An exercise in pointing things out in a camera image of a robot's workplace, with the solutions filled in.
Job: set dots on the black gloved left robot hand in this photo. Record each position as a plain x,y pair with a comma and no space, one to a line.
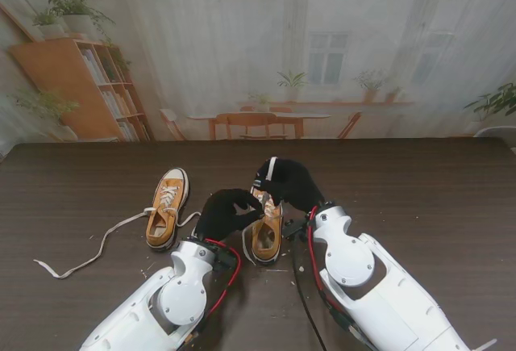
221,214

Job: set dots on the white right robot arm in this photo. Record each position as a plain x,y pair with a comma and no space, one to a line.
363,266

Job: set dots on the white zip tie right arm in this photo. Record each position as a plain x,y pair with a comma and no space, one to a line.
483,343

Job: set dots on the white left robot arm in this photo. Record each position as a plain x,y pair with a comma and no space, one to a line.
181,298

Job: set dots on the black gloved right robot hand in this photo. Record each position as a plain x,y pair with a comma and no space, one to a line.
296,183

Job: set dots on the yellow canvas sneaker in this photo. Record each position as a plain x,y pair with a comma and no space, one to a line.
161,238
266,246

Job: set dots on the printed room scene backdrop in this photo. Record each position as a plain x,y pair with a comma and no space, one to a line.
221,44

